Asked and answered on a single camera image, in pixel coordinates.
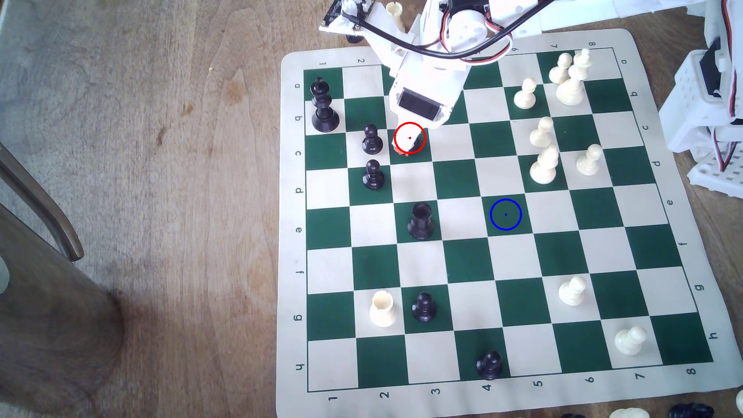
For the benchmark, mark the black king chess piece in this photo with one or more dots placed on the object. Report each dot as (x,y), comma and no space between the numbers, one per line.
(324,107)

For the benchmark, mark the white queen chess piece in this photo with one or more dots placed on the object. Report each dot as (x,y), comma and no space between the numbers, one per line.
(570,87)

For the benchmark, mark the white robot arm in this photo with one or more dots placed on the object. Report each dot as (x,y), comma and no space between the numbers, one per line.
(464,29)

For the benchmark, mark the white rook chess piece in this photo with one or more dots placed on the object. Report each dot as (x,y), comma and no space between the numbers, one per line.
(382,310)
(395,13)

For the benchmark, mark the white bishop chess piece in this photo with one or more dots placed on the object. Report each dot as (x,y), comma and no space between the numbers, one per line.
(544,168)

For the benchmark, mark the white pawn chess piece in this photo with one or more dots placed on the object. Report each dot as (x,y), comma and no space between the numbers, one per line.
(588,162)
(628,341)
(572,293)
(541,134)
(525,96)
(559,71)

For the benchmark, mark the dark wooden chair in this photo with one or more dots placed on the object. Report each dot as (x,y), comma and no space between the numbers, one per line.
(52,325)

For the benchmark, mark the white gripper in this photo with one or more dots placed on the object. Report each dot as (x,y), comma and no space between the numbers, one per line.
(419,101)

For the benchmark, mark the green and white chess mat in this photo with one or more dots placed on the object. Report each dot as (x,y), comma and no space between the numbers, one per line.
(522,261)

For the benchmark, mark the gripper camera module with mount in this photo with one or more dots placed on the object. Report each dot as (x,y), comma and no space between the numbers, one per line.
(348,14)

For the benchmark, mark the black rook chess piece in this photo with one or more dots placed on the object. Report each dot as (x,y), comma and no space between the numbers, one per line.
(420,223)

